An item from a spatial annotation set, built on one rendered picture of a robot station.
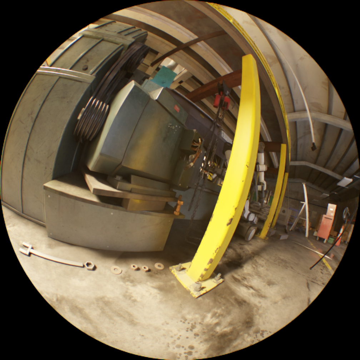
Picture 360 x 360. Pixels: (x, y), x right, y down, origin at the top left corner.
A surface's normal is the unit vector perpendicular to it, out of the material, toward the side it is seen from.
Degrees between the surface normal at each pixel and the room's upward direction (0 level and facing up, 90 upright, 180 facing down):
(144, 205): 90
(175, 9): 180
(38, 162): 90
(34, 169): 90
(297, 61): 171
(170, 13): 180
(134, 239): 90
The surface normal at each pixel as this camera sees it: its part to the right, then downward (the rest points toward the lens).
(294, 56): -0.22, 0.97
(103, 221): 0.56, 0.18
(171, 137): 0.78, 0.26
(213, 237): -0.77, -0.25
